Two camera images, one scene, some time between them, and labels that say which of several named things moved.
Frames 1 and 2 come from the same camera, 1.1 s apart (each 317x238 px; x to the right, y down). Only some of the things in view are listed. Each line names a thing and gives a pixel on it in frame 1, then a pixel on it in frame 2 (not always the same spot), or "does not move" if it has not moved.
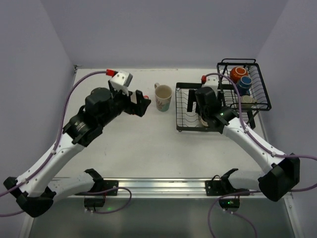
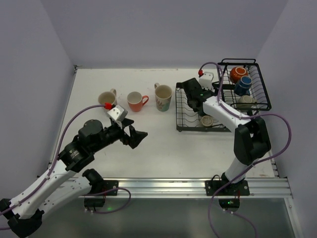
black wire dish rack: x=240 y=88 does not move
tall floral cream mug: x=163 y=94 does not move
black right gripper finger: x=192 y=95 to x=185 y=85
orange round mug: x=237 y=72 does not move
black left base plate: x=102 y=185 does not move
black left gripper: x=131 y=103 to x=126 y=135
